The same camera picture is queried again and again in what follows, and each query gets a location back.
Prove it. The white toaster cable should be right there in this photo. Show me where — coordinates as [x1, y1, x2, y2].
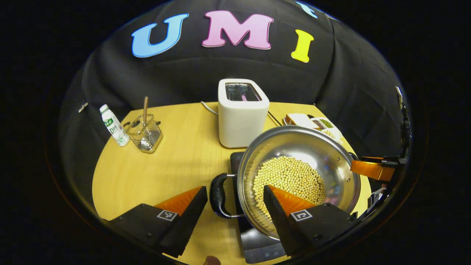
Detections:
[201, 101, 219, 116]

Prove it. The stainless steel pot black handle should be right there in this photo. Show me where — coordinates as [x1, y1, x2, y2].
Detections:
[209, 125, 362, 240]

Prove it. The white divided dish of grains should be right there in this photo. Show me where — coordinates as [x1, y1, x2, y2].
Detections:
[311, 117, 344, 142]

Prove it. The pile of yellow soybeans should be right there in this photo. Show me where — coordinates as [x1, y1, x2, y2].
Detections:
[252, 156, 326, 218]

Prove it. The white toaster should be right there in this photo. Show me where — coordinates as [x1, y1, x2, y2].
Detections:
[218, 78, 270, 149]

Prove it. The white bottle green label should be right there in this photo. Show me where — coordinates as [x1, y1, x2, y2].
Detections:
[99, 104, 130, 147]

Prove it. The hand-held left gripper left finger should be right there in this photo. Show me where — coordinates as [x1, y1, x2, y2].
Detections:
[101, 186, 209, 258]

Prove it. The black induction cooktop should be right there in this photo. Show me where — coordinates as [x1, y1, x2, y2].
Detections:
[230, 152, 287, 264]

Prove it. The wire mesh utensil holder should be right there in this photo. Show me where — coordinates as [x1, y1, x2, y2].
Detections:
[123, 114, 163, 153]

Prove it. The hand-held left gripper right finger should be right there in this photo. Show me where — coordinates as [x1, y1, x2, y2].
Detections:
[263, 185, 359, 257]

